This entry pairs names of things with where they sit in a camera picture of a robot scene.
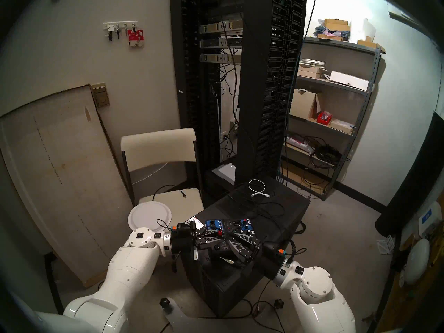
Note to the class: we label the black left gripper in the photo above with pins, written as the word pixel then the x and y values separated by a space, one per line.
pixel 184 242

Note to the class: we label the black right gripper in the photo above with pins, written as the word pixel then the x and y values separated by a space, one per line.
pixel 272 263

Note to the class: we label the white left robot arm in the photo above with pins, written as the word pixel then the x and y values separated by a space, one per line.
pixel 128 273

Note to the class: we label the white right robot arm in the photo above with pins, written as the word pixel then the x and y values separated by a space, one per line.
pixel 322 294

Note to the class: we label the blue black audio mixer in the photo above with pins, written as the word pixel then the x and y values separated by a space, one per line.
pixel 213 224

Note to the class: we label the black computer tower case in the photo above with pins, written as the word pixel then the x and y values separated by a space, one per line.
pixel 215 294

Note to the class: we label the white round plate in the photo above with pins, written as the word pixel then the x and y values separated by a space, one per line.
pixel 149 216

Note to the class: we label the grey flat box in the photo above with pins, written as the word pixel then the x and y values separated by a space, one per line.
pixel 225 171

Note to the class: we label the black knob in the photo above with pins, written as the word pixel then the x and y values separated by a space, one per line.
pixel 278 303
pixel 164 302

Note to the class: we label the cream folding chair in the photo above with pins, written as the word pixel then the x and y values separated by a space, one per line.
pixel 158 146

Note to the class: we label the pink white package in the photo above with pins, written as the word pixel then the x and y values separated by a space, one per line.
pixel 298 144

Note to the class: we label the small red box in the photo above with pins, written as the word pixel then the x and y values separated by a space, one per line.
pixel 324 119

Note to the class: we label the black server rack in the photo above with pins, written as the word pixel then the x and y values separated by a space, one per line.
pixel 253 93

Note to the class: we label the open cardboard box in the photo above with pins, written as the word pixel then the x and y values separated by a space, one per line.
pixel 301 105

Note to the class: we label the flat tan box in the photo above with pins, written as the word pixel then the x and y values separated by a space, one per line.
pixel 341 126

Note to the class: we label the large cardboard panel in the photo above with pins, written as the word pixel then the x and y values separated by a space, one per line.
pixel 62 179

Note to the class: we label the white oval device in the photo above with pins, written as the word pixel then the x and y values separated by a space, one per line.
pixel 416 261

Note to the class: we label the beige box stack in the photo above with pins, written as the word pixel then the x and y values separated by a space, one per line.
pixel 310 72

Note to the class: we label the white router blue label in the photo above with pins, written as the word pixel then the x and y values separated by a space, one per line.
pixel 429 219

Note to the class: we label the white flat box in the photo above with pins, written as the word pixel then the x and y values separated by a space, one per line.
pixel 348 79

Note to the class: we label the red key tag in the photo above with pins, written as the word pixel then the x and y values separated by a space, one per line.
pixel 134 35

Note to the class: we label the grey metal shelving unit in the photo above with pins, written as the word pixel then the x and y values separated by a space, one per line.
pixel 340 44

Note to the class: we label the colourful package pile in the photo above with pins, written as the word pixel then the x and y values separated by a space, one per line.
pixel 324 34

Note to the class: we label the white key hook rack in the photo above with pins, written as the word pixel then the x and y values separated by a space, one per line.
pixel 114 24

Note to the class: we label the brown cardboard box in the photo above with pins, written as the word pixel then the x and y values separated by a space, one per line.
pixel 335 25

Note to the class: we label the white plastic bag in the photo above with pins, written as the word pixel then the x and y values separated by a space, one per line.
pixel 362 28

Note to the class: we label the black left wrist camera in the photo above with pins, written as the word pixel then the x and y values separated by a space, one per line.
pixel 182 226

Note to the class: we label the beige wall control plate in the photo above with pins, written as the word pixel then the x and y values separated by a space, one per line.
pixel 101 98

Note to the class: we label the grey rack-mounted switch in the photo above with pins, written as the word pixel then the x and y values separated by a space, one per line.
pixel 218 27
pixel 218 43
pixel 216 58

